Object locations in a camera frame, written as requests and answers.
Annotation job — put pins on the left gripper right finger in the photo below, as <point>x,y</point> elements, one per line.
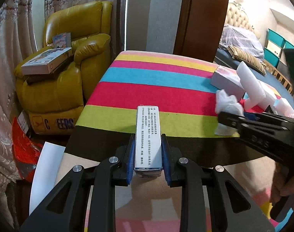
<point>210,192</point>

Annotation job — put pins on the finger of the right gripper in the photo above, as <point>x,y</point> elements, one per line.
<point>240,123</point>
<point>256,116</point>

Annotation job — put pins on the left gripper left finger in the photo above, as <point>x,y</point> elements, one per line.
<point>85,197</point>

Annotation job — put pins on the white foam block tall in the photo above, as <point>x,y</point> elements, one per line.
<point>251,85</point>

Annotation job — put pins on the white tissue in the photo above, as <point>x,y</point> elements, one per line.
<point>229,104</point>

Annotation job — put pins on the white foam block L-shaped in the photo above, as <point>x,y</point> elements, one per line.
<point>283,107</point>

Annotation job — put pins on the small white medicine box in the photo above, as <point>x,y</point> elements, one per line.
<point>148,145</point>

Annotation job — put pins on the black product box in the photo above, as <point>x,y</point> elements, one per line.
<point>271,110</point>

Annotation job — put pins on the person's right hand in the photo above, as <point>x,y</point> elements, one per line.
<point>280,186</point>

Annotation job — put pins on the gold striped pillow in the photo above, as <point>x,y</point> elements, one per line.
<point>241,55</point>

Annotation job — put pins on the teal storage bin lower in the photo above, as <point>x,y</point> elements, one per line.
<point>270,57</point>

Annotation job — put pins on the striped colourful tablecloth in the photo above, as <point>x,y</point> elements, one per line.
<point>180,87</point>

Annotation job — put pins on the beige storage drawer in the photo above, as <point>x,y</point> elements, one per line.
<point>274,48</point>

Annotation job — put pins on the red plastic bag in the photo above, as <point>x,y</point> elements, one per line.
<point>26,153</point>

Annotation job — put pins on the teal storage bin top-right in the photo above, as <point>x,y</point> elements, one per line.
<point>288,45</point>

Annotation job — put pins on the teal storage bin top-left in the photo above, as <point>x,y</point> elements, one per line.
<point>276,38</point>

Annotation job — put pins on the lilac striped duvet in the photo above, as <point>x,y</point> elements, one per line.
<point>243,39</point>

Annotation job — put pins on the cardboard box under chair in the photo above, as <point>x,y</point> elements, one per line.
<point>55,123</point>

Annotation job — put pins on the beige tufted headboard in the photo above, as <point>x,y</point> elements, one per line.
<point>237,17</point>

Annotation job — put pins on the dark wooden door panel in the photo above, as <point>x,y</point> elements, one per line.
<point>200,28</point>

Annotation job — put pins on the yellow leather armchair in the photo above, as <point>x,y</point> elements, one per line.
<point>67,88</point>

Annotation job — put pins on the flat game box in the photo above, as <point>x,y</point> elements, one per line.
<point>46,62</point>

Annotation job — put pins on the small upright picture box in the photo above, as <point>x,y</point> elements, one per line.
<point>62,40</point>

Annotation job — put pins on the beige lace curtain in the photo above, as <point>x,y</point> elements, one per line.
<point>22,25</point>

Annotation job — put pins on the wooden crib rail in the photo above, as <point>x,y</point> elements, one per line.
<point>279,76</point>

